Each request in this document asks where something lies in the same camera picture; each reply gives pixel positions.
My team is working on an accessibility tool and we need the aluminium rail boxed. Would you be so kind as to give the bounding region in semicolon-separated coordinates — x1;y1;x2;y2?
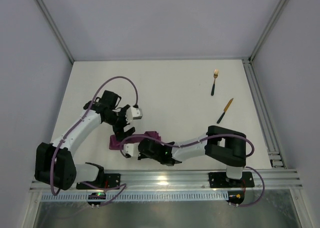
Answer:
28;169;304;193
242;58;287;169

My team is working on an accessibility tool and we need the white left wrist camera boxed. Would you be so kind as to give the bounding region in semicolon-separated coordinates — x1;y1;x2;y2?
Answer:
125;106;143;123

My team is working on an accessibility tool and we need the front aluminium rail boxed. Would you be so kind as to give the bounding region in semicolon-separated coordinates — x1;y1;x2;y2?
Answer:
28;169;304;193

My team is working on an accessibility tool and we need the gold fork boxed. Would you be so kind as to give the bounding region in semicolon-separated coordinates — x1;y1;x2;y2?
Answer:
210;69;219;96

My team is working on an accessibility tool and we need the frame post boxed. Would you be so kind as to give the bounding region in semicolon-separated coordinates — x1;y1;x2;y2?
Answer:
248;0;290;63
34;0;75;64

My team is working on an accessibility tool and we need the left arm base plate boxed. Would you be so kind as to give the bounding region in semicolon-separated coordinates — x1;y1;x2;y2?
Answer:
76;173;121;191

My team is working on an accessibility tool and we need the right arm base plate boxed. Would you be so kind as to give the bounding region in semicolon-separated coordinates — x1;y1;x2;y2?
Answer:
208;171;255;189

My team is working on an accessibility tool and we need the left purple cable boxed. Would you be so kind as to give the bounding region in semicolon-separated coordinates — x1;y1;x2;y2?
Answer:
50;75;140;208

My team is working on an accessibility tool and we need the slotted cable duct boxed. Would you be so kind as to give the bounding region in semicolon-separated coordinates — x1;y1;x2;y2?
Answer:
41;190;229;202

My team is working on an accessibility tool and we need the black handled gold knife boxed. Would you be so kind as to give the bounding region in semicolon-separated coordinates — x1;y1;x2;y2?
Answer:
216;98;234;124

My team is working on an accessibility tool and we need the right controller board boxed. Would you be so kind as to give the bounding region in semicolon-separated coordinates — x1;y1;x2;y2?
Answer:
226;190;245;207

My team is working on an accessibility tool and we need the right aluminium rail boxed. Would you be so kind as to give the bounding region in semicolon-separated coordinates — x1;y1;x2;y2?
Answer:
242;58;287;169

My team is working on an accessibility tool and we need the left frame post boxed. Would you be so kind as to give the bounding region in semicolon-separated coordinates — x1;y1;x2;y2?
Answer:
34;0;75;64

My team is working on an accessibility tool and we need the purple satin napkin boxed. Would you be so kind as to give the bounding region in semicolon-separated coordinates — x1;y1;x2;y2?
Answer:
108;130;162;151

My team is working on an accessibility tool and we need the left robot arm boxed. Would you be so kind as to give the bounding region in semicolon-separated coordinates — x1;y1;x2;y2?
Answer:
34;90;143;191

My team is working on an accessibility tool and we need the left controller board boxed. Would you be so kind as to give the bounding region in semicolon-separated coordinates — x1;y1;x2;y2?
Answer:
87;191;106;208

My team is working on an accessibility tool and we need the right frame post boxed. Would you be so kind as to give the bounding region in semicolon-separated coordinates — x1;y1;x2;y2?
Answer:
248;0;290;63

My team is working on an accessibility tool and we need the controller board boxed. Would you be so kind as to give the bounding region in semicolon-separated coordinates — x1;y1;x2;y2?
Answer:
226;190;245;207
87;191;106;208

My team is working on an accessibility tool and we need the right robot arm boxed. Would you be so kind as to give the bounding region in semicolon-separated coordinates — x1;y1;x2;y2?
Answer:
137;125;248;180

